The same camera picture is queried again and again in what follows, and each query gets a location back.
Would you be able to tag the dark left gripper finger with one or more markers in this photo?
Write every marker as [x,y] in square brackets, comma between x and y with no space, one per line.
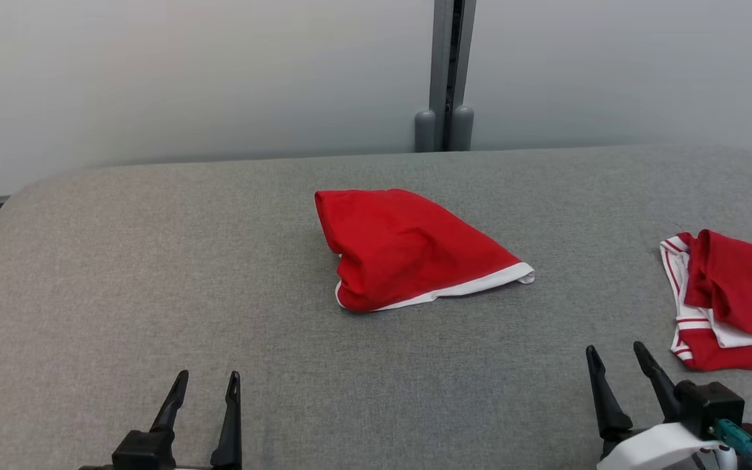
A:
[170,405]
[229,431]

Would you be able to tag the grey cylindrical post foot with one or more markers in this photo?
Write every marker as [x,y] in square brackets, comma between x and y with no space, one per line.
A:
[462,127]
[425,130]

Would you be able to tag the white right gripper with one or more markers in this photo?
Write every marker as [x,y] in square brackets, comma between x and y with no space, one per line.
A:
[657,450]

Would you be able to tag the grey vertical partition post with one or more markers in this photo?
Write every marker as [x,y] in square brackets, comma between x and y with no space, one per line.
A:
[452,59]

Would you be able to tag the red garment plain white trim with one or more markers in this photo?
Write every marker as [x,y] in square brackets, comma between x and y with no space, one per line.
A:
[402,248]

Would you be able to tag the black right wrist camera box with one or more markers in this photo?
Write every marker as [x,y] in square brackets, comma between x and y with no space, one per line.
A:
[712,408]

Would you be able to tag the red garment striped white collar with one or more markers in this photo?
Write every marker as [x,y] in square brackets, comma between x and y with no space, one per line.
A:
[741,294]

